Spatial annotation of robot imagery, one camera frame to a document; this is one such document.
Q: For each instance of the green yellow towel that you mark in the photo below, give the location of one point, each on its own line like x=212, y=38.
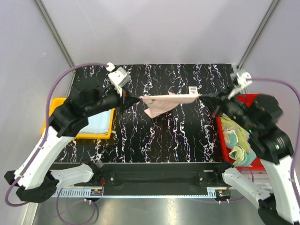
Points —
x=236, y=140

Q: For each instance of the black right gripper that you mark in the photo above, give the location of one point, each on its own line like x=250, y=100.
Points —
x=215, y=101

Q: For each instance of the left connector box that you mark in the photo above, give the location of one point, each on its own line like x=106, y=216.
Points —
x=96, y=192

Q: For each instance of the black mounting base plate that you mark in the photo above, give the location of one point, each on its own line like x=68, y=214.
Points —
x=172, y=178

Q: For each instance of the red plastic tray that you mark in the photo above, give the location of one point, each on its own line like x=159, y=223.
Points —
x=255, y=166

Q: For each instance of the right connector box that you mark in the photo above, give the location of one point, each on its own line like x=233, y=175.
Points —
x=224, y=193

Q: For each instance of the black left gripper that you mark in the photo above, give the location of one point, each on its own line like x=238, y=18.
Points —
x=123, y=102

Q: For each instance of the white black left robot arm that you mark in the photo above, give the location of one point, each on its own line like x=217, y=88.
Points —
x=34, y=180

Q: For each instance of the pink towel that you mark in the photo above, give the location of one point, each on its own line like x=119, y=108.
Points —
x=160, y=104

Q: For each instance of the light blue towel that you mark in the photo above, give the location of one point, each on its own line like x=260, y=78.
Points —
x=97, y=124

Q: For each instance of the connector box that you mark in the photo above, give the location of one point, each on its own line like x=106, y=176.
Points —
x=96, y=192
x=224, y=193

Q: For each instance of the yellow plastic tray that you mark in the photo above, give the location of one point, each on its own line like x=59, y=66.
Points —
x=107, y=136

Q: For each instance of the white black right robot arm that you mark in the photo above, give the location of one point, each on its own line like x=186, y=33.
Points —
x=272, y=146

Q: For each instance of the white cable duct strip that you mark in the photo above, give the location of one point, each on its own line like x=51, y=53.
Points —
x=111, y=193

